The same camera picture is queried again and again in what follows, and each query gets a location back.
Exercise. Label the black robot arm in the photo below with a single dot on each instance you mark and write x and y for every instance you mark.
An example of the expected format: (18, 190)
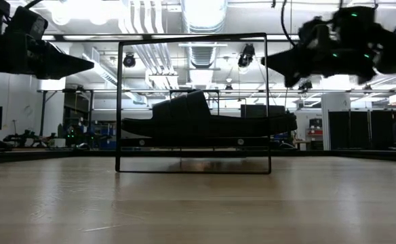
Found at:
(25, 136)

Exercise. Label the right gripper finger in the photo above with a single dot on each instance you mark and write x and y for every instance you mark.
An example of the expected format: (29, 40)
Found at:
(286, 61)
(294, 77)

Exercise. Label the black partition panels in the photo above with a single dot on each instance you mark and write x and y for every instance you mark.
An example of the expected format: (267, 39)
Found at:
(354, 130)

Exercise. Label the black metal frame shelf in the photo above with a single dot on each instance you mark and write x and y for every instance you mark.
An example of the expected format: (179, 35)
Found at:
(191, 142)

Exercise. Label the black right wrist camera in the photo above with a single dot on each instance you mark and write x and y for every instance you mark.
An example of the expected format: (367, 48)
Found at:
(315, 32)

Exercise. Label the red and white cart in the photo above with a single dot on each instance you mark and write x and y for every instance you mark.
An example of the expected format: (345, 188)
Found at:
(315, 132)

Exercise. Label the black ceiling spotlight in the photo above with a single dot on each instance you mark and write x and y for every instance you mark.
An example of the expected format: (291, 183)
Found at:
(305, 86)
(129, 61)
(245, 57)

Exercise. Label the silver ventilation duct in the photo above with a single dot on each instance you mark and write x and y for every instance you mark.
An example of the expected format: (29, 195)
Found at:
(203, 17)

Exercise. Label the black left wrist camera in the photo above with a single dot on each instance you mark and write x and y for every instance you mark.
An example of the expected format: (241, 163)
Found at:
(28, 20)

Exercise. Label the large black monitor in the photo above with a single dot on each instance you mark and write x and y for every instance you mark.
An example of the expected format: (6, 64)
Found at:
(252, 110)

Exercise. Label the black ribbed slide sandal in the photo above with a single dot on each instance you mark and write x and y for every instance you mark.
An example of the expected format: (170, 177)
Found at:
(218, 127)

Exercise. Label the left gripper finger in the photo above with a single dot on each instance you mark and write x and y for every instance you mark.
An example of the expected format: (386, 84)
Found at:
(62, 61)
(54, 75)

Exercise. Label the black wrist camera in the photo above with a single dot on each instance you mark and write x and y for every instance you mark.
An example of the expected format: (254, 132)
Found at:
(315, 32)
(28, 20)

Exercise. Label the black overhead frame rail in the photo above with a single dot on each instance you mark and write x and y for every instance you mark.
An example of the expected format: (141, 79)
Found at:
(171, 36)

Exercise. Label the black metal frame stand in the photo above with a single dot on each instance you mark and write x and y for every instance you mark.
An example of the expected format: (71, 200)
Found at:
(43, 112)

